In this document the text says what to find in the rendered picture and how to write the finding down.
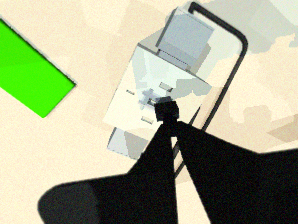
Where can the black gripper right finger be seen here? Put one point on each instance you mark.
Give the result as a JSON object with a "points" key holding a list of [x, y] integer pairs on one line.
{"points": [[235, 185]]}

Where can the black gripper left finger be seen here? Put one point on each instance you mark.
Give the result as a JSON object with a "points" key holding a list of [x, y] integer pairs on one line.
{"points": [[146, 194]]}

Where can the bright green rectangular block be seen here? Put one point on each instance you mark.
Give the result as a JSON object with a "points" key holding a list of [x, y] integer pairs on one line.
{"points": [[28, 76]]}

